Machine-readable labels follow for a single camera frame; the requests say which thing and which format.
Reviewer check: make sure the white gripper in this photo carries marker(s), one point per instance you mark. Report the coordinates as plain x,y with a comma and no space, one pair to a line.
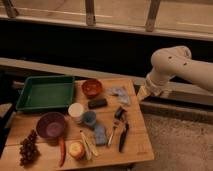
147,89

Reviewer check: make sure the light blue towel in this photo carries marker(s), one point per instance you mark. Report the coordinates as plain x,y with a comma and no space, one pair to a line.
120,93

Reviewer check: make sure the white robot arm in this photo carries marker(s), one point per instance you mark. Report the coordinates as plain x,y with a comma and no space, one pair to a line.
175,61

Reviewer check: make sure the blue plastic cup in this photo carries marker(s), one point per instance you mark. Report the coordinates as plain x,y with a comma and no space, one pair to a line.
89,119

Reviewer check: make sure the white plastic cup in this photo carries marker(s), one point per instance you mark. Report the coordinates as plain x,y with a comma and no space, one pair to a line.
76,111

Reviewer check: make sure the silver metal utensil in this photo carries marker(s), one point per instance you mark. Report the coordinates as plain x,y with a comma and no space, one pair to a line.
115,125

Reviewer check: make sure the dark brown block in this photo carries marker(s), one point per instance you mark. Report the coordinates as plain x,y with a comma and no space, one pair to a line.
92,104

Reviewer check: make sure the wooden cutting board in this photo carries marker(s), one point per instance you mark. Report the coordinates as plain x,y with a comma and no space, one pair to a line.
137,146

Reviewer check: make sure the red orange bowl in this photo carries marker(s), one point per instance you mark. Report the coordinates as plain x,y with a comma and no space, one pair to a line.
91,88

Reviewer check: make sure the blue sponge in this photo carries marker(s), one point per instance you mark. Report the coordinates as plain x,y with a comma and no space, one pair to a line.
100,135

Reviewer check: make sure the beige wooden utensil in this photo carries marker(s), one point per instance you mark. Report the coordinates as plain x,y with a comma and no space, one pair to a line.
90,148

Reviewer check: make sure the red yellow apple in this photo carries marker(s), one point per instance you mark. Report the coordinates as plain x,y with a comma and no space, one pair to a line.
76,150

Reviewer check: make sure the red chili pepper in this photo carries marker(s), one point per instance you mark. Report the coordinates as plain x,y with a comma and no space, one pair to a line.
62,151

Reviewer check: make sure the purple bowl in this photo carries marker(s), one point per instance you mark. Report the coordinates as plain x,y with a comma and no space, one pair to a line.
51,125

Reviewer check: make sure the green plastic tray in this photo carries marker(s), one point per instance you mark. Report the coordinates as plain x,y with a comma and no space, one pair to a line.
46,93

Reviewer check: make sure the dark grape bunch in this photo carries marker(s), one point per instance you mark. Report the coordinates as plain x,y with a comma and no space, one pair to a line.
28,150

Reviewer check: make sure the black handled knife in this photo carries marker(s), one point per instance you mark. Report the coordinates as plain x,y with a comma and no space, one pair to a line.
123,137

